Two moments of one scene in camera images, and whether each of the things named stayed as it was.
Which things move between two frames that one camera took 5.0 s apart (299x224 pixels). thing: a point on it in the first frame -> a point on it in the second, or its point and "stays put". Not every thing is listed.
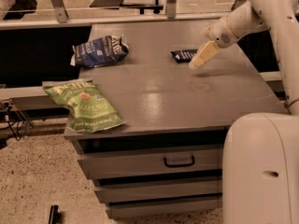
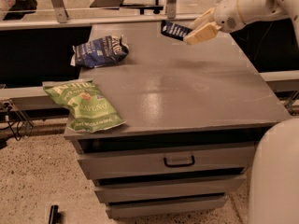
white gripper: x=220 y=33 -> x=226 y=17
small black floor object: x=54 y=215 stays put
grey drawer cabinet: x=167 y=159 stays put
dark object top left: x=22 y=7 stays put
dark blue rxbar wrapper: x=183 y=56 -> x=174 y=31
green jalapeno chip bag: x=89 y=111 stays put
